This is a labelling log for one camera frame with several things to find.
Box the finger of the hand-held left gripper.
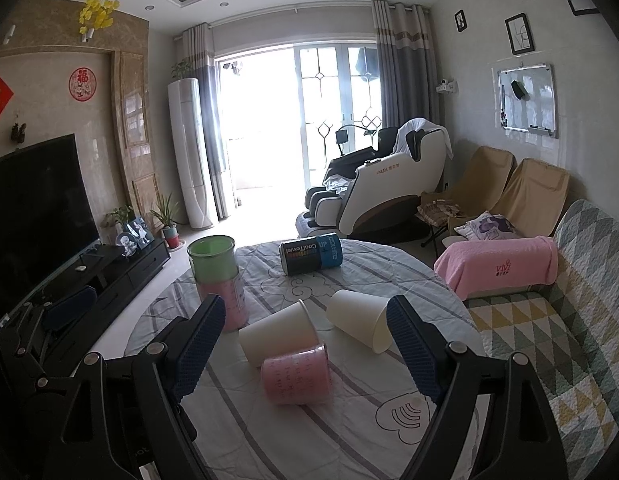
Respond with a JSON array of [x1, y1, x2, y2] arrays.
[[42, 285, 98, 333]]

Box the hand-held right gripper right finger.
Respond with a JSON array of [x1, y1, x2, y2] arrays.
[[386, 295, 581, 480]]

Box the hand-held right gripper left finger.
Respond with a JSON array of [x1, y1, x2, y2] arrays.
[[59, 295, 227, 480]]

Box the white cup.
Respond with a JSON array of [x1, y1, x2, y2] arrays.
[[238, 300, 319, 367], [327, 289, 393, 354]]

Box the pink cup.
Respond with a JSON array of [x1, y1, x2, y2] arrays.
[[196, 265, 250, 332], [260, 344, 333, 406]]

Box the green cup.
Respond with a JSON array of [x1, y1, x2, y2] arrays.
[[187, 235, 237, 281]]

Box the black television stand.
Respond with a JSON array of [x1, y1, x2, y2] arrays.
[[19, 237, 171, 361]]

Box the black television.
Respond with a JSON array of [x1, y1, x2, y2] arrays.
[[0, 134, 101, 320]]

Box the small potted plant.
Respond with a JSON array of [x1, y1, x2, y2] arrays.
[[102, 205, 135, 233]]

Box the pink towel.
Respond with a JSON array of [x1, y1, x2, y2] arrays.
[[433, 236, 559, 301]]

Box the potted plant in striped pot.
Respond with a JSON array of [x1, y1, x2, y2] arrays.
[[149, 192, 182, 250]]

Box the plaid cushion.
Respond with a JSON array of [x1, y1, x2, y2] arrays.
[[417, 200, 463, 226]]

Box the blue and black canister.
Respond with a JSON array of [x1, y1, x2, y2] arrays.
[[279, 232, 344, 276]]

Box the purple and white pillow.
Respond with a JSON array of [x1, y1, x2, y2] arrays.
[[454, 211, 515, 239]]

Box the sofa with triangle quilt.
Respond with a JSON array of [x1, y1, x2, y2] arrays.
[[462, 199, 619, 480]]

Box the white massage chair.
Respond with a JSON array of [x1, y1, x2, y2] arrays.
[[295, 118, 451, 240]]

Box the white standing air conditioner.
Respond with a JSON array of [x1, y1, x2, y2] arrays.
[[168, 78, 215, 229]]

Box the tan folding chair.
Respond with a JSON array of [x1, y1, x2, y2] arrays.
[[442, 158, 570, 256], [417, 146, 517, 248]]

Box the white cloth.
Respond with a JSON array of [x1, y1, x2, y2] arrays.
[[393, 119, 440, 153]]

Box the grey striped curtain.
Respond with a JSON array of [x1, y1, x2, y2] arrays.
[[182, 22, 227, 221], [372, 0, 443, 131]]

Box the yellow artificial flowers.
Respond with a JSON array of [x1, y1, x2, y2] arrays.
[[78, 0, 121, 41]]

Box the photo frame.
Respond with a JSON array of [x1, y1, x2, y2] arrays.
[[123, 216, 155, 251]]

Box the round red wall decoration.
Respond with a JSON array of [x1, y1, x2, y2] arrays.
[[69, 67, 96, 102]]

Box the wall whiteboard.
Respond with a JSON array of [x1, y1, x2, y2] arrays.
[[497, 63, 558, 139]]

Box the medium black picture frame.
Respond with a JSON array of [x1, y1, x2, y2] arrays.
[[505, 12, 531, 56]]

